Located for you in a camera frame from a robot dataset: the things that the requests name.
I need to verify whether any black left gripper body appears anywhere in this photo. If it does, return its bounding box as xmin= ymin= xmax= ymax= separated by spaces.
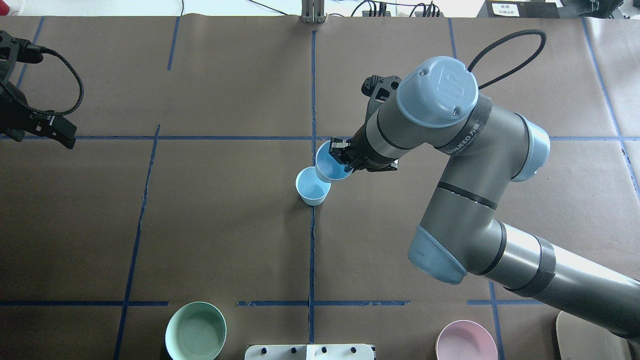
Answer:
xmin=0 ymin=30 xmax=78 ymax=150

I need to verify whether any light blue cup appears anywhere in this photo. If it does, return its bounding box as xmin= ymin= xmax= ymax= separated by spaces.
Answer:
xmin=295 ymin=166 xmax=332 ymax=207
xmin=315 ymin=140 xmax=354 ymax=183

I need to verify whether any orange black connector block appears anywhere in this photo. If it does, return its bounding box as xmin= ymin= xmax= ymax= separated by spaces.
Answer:
xmin=361 ymin=1 xmax=392 ymax=18

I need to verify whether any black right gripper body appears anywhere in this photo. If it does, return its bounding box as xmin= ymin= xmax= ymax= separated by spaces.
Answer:
xmin=345 ymin=135 xmax=399 ymax=173

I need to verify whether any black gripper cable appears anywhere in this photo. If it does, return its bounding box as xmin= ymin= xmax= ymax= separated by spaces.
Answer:
xmin=467 ymin=29 xmax=547 ymax=91

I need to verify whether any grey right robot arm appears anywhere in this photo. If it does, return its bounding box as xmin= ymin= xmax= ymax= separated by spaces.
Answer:
xmin=329 ymin=55 xmax=640 ymax=343

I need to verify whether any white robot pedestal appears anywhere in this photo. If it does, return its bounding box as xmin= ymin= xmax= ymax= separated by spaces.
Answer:
xmin=244 ymin=343 xmax=377 ymax=360

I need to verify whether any cream toaster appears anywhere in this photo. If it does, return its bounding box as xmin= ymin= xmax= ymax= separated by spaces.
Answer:
xmin=555 ymin=311 xmax=633 ymax=360

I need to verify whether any aluminium frame post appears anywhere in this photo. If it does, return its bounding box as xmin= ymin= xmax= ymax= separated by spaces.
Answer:
xmin=301 ymin=0 xmax=326 ymax=24

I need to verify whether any black box with label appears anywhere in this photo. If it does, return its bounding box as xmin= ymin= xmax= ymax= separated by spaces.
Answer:
xmin=476 ymin=0 xmax=560 ymax=19

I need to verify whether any green bowl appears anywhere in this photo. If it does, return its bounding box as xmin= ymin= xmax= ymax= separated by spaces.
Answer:
xmin=164 ymin=301 xmax=227 ymax=360

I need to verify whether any pink bowl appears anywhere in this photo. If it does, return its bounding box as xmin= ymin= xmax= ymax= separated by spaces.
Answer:
xmin=434 ymin=320 xmax=499 ymax=360

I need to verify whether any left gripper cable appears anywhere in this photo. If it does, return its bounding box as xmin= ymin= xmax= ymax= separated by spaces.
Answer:
xmin=30 ymin=46 xmax=85 ymax=117

